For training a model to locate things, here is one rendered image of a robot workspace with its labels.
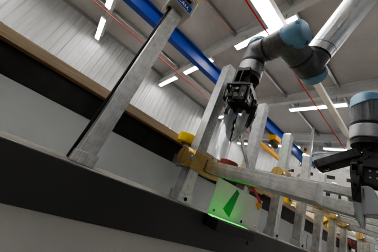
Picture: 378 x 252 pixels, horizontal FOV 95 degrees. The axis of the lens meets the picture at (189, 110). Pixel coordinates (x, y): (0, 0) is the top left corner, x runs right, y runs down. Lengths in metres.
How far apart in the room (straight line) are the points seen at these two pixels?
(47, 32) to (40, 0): 1.11
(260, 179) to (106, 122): 0.34
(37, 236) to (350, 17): 0.88
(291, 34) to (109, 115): 0.48
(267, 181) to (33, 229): 0.42
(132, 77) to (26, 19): 8.13
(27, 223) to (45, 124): 0.26
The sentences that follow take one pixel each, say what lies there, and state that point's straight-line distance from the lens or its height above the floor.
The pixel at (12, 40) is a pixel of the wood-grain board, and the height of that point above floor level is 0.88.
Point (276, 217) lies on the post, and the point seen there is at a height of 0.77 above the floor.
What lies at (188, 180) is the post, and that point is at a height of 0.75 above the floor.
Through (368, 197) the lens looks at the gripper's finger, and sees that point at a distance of 0.61.
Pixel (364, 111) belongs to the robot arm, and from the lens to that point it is 0.69.
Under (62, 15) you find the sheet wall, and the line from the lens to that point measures 8.66.
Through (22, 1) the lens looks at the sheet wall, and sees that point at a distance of 8.80.
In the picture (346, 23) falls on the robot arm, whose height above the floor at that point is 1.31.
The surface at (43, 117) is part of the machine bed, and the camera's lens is 0.60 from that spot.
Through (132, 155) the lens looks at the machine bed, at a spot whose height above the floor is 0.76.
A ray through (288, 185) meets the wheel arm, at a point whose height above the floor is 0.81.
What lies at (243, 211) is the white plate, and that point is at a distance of 0.68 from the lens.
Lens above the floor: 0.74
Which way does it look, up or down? 22 degrees up
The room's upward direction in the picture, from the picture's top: 24 degrees clockwise
